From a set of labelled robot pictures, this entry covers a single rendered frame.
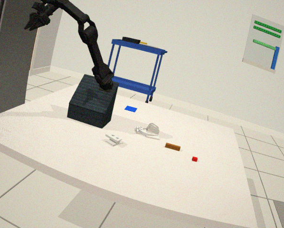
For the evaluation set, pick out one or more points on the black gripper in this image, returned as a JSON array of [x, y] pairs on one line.
[[39, 19]]

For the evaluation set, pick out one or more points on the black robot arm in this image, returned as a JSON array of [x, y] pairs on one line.
[[89, 36]]

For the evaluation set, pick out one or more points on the brown rectangular block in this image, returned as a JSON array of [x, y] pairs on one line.
[[172, 146]]

